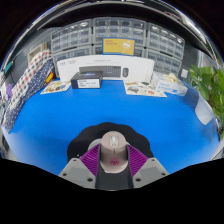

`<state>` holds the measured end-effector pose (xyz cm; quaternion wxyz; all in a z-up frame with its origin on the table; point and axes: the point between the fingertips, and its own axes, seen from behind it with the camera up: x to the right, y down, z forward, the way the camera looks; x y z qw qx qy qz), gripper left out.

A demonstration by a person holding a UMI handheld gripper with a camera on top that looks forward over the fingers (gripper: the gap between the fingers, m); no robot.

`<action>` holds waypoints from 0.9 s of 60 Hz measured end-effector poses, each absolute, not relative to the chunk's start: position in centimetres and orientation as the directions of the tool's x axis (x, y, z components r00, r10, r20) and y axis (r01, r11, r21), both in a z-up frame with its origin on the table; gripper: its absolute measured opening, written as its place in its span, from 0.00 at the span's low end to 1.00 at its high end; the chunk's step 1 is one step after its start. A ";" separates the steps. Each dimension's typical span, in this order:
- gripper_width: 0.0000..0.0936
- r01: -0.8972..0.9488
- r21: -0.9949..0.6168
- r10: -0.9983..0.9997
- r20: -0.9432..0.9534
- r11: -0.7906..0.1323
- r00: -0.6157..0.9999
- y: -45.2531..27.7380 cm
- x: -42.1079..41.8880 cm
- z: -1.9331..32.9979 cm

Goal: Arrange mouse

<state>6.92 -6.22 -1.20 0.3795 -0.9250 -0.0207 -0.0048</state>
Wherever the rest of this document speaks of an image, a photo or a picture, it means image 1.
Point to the pink computer mouse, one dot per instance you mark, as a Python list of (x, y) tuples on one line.
[(114, 151)]

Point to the green plant in white pot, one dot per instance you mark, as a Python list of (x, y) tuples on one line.
[(208, 83)]

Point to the white wall socket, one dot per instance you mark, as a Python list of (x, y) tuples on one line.
[(184, 73)]

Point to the navy dotted cloth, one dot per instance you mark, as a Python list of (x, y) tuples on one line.
[(23, 103)]

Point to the white keyboard box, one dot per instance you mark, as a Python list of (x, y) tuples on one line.
[(100, 61)]

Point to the white woven basket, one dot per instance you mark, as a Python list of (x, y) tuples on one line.
[(37, 52)]

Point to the colourful sticker sheet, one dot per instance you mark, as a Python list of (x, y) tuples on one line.
[(144, 89), (56, 87)]

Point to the small black box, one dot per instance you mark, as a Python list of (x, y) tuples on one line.
[(86, 80)]

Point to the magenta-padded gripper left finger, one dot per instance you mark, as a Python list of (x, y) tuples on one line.
[(76, 171)]

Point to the red and white patterned cloth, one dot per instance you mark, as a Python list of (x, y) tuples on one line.
[(30, 75)]

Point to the white and blue tissue box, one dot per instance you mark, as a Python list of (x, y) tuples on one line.
[(170, 86)]

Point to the yellow card box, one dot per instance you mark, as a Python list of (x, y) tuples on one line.
[(118, 46)]

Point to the black round mouse pad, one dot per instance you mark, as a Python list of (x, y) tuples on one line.
[(96, 130)]

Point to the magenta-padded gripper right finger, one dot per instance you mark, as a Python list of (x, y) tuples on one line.
[(150, 171)]

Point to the purple plush toy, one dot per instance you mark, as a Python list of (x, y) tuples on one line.
[(9, 90)]

